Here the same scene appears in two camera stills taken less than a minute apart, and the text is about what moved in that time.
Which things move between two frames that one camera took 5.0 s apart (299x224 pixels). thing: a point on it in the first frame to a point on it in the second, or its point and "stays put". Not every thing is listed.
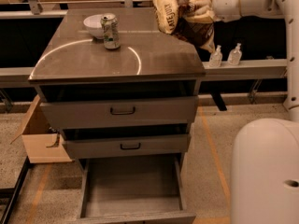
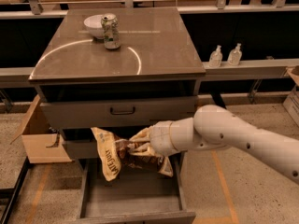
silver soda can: (110, 32) stays put
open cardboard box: (43, 143) stays put
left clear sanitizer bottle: (216, 58) stays put
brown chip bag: (172, 15) to (114, 156)
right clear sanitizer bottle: (234, 56) stays put
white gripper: (226, 3) to (160, 137)
